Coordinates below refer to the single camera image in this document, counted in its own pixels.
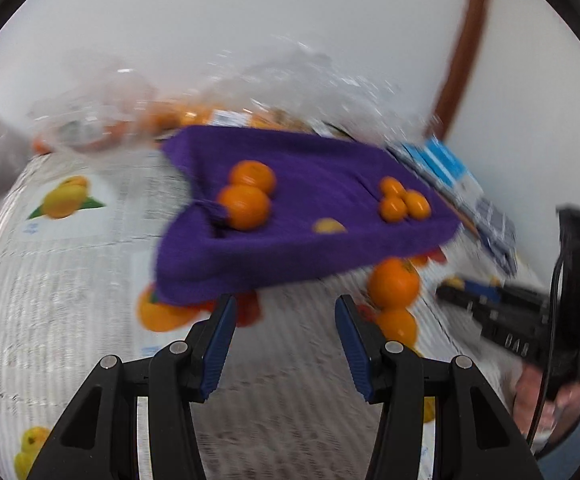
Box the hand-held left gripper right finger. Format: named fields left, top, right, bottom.
left=334, top=293, right=546, bottom=480

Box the purple towel-lined tray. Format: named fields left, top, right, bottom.
left=155, top=125, right=463, bottom=308

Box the person's right forearm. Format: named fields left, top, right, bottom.
left=540, top=405, right=580, bottom=472

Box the grey checkered cloth bag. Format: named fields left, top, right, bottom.
left=385, top=140, right=518, bottom=276

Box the black cable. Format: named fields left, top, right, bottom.
left=527, top=247, right=571, bottom=446

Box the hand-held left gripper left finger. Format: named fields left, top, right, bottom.
left=26, top=293, right=238, bottom=480

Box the orange mandarin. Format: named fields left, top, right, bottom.
left=379, top=195, right=409, bottom=223
left=380, top=176, right=407, bottom=198
left=367, top=258, right=421, bottom=309
left=230, top=160, right=277, bottom=195
left=376, top=307, right=418, bottom=350
left=218, top=184, right=272, bottom=232
left=403, top=191, right=431, bottom=221

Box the clear bag of mandarins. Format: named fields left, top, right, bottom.
left=140, top=95, right=291, bottom=133

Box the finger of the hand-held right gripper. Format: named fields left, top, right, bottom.
left=456, top=275, right=505, bottom=302
left=436, top=286, right=492, bottom=320

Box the person's right hand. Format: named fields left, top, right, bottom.
left=514, top=360, right=580, bottom=445

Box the light blue tissue pack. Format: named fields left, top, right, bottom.
left=402, top=135, right=483, bottom=206

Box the brown wooden door frame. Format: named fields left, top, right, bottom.
left=422, top=0, right=493, bottom=138

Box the small yellow-green fruit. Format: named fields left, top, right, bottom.
left=313, top=218, right=347, bottom=235

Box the small clear plastic bag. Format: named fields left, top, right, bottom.
left=27, top=60, right=155, bottom=156

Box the crumpled clear plastic bag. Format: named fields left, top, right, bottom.
left=205, top=35, right=421, bottom=151

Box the fruit-print tablecloth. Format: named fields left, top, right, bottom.
left=0, top=152, right=546, bottom=480

